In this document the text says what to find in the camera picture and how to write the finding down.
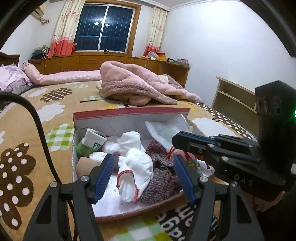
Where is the floral curtain orange hem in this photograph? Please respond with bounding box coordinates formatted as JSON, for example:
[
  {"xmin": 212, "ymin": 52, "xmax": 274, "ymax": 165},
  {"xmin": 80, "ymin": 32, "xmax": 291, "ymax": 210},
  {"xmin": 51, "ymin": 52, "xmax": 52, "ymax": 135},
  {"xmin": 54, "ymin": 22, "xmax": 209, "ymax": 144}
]
[
  {"xmin": 47, "ymin": 0, "xmax": 86, "ymax": 58},
  {"xmin": 143, "ymin": 6, "xmax": 167, "ymax": 56}
]

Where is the pink fleece blanket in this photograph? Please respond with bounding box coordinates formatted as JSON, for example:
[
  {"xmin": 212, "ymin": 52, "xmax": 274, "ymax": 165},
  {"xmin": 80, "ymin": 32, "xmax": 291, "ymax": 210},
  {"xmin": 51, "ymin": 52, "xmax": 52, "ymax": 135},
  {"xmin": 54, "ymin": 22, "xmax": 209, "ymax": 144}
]
[{"xmin": 35, "ymin": 51, "xmax": 190, "ymax": 88}]

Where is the wooden headboard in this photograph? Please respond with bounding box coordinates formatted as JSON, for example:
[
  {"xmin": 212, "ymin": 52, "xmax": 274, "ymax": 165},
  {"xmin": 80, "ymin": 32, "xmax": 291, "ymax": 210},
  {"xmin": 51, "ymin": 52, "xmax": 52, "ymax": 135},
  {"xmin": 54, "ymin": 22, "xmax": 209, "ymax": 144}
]
[{"xmin": 0, "ymin": 52, "xmax": 21, "ymax": 67}]

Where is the person's right hand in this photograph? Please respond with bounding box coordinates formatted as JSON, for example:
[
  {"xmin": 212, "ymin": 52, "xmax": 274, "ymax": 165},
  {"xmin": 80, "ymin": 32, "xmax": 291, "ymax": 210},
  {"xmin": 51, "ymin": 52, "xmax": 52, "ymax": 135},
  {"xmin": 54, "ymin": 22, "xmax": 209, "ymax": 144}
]
[{"xmin": 251, "ymin": 191, "xmax": 288, "ymax": 215}]

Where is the red cardboard shoebox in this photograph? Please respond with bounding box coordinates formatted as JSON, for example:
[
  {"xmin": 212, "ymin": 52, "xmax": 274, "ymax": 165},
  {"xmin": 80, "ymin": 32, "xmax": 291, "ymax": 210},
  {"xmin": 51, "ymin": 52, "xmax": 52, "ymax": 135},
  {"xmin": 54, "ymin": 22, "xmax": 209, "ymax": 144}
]
[{"xmin": 72, "ymin": 107, "xmax": 215, "ymax": 223}]

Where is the maroon knit sock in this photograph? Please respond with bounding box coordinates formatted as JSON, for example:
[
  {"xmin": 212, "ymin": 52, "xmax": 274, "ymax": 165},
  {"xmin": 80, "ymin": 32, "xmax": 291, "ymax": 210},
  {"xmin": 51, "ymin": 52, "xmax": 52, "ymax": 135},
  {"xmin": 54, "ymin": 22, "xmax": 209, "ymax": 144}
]
[
  {"xmin": 138, "ymin": 168, "xmax": 184, "ymax": 205},
  {"xmin": 146, "ymin": 141, "xmax": 176, "ymax": 169}
]

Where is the green white striped sock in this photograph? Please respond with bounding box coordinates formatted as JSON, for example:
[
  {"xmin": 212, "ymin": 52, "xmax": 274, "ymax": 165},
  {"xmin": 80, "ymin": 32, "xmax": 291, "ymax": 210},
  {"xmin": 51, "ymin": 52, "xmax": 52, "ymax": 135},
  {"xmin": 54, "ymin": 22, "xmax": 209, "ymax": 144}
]
[{"xmin": 77, "ymin": 129, "xmax": 108, "ymax": 158}]

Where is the pink long bolster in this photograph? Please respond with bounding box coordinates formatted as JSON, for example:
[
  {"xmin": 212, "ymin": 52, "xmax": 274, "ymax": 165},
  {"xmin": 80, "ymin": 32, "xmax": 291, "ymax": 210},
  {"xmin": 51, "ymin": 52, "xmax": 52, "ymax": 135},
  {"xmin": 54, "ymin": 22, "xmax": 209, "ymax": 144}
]
[{"xmin": 22, "ymin": 61, "xmax": 102, "ymax": 86}]

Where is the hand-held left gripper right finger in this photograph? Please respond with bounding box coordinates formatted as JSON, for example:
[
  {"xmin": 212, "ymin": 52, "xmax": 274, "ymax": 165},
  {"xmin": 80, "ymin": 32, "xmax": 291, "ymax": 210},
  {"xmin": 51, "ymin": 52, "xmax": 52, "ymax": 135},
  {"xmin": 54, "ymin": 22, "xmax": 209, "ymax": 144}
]
[{"xmin": 173, "ymin": 155, "xmax": 265, "ymax": 241}]

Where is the black cable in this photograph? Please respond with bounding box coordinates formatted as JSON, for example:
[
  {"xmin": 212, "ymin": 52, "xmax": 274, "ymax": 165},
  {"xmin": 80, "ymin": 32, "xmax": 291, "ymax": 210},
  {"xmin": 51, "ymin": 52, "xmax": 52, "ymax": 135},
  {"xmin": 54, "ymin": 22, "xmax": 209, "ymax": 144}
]
[{"xmin": 0, "ymin": 93, "xmax": 78, "ymax": 241}]

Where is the light wooden shelf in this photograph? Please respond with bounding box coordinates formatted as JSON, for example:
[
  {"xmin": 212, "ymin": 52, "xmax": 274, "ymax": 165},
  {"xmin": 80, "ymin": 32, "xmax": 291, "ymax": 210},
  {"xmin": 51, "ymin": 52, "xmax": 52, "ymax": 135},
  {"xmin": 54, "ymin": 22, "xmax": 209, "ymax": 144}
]
[{"xmin": 211, "ymin": 76, "xmax": 258, "ymax": 114}]

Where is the wall air conditioner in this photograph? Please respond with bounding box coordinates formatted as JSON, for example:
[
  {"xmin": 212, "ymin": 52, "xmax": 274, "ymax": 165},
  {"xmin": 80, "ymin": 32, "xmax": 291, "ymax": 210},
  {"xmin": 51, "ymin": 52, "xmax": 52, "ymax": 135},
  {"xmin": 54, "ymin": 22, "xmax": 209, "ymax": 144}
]
[{"xmin": 31, "ymin": 6, "xmax": 45, "ymax": 19}]

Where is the white plastic bag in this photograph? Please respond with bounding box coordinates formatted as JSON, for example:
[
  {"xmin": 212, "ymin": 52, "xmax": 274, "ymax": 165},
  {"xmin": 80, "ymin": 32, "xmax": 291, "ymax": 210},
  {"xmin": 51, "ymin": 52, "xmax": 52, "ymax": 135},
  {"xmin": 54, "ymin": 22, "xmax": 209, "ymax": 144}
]
[{"xmin": 145, "ymin": 114, "xmax": 193, "ymax": 151}]

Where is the white sock red trim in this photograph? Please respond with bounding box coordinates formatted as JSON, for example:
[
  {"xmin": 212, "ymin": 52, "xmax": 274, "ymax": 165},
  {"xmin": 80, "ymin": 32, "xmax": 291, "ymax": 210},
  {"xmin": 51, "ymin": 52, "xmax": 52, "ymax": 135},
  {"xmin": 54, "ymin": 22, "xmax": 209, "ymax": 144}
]
[{"xmin": 116, "ymin": 148, "xmax": 154, "ymax": 204}]

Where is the pile of dark clothes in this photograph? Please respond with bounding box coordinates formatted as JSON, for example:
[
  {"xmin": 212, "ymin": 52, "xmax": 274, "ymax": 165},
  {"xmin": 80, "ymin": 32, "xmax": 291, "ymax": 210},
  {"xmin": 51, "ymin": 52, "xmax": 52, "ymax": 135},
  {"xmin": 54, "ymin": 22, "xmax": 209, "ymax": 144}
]
[{"xmin": 28, "ymin": 46, "xmax": 50, "ymax": 64}]

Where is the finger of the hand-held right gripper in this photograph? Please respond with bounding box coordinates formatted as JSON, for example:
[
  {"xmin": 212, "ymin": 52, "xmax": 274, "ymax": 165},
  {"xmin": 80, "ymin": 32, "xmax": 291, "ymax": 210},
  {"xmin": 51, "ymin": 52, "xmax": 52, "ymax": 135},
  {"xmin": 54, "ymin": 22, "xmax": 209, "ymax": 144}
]
[
  {"xmin": 171, "ymin": 135, "xmax": 223, "ymax": 164},
  {"xmin": 178, "ymin": 131, "xmax": 260, "ymax": 149}
]

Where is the orange string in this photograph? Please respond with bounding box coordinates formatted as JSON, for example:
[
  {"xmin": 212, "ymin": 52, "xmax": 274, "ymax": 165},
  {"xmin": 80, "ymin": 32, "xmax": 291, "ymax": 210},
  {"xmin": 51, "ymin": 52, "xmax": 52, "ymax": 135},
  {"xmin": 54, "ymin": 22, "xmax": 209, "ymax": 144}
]
[{"xmin": 167, "ymin": 146, "xmax": 192, "ymax": 163}]

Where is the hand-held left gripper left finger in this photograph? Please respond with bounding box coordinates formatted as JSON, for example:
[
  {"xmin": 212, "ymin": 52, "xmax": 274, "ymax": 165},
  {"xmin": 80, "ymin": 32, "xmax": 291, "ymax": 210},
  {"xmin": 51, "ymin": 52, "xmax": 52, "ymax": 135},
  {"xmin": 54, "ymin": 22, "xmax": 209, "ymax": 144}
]
[{"xmin": 23, "ymin": 153, "xmax": 116, "ymax": 241}]

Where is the window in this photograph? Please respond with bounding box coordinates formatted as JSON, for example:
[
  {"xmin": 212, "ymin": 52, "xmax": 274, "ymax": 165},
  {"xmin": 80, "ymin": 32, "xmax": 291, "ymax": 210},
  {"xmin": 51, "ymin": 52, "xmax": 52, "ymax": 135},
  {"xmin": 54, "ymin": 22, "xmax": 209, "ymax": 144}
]
[{"xmin": 74, "ymin": 2, "xmax": 136, "ymax": 53}]

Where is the purple floral pillow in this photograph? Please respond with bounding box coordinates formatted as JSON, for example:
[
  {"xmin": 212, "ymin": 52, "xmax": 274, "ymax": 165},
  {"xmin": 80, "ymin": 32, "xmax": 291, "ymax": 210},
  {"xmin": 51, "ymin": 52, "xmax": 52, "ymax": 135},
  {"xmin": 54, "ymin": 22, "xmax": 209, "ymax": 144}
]
[{"xmin": 0, "ymin": 65, "xmax": 35, "ymax": 92}]

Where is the pink fleece robe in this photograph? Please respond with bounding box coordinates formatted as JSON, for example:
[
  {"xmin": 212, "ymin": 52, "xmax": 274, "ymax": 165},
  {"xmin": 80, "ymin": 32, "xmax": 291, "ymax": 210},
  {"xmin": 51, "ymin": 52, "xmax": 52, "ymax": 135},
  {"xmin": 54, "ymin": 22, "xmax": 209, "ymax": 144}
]
[{"xmin": 99, "ymin": 61, "xmax": 204, "ymax": 106}]

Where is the beige sock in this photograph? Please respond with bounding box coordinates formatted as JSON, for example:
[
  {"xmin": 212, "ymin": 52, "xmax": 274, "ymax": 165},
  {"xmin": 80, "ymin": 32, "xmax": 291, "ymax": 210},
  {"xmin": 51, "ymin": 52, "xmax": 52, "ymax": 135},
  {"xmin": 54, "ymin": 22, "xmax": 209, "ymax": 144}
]
[{"xmin": 76, "ymin": 157, "xmax": 100, "ymax": 178}]

